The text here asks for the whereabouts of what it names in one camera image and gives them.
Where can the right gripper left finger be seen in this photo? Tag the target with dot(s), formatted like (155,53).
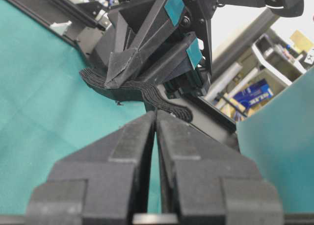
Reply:
(104,183)

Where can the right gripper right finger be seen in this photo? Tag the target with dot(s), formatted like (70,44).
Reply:
(204,182)

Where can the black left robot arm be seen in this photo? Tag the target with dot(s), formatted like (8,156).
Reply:
(168,42)

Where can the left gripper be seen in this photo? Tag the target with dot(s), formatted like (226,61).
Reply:
(160,42)

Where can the blue cardboard box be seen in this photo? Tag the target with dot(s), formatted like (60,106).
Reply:
(254,94)

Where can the green table cloth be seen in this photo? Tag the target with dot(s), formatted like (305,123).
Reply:
(48,112)

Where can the grey plastic bin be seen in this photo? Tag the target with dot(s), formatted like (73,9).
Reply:
(277,61)

